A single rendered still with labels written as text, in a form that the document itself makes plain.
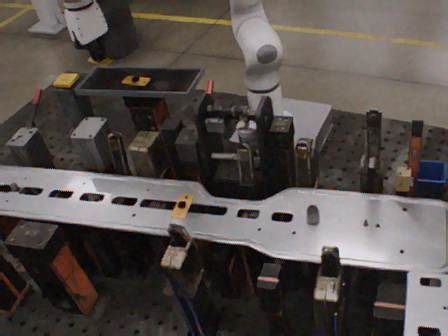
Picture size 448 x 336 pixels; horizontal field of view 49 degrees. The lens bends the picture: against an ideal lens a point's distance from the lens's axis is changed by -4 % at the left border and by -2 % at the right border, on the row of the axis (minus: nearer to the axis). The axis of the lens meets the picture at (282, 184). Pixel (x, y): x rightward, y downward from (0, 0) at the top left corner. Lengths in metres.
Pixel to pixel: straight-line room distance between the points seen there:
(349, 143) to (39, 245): 1.12
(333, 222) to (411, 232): 0.18
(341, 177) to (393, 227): 0.59
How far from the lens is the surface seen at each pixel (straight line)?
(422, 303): 1.09
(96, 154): 1.50
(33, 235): 1.38
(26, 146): 1.67
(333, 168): 1.80
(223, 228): 1.24
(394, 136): 1.94
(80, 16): 1.51
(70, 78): 1.69
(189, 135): 1.41
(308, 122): 1.85
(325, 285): 1.05
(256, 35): 1.55
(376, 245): 1.17
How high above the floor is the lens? 1.91
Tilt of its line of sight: 44 degrees down
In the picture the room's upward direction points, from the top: 8 degrees counter-clockwise
